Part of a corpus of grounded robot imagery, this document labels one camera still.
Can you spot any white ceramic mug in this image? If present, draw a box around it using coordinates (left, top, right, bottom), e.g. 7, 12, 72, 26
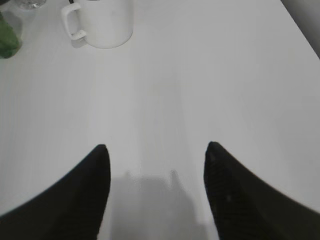
61, 0, 134, 49

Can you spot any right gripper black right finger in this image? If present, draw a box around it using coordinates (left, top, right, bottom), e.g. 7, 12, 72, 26
203, 141, 320, 240

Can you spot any clear water bottle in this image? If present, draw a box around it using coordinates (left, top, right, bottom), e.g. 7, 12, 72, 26
15, 0, 47, 10

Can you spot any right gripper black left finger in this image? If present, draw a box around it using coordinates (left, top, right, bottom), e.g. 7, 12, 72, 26
0, 144, 111, 240

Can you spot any green plastic bottle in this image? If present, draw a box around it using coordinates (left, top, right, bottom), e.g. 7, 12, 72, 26
0, 13, 22, 59

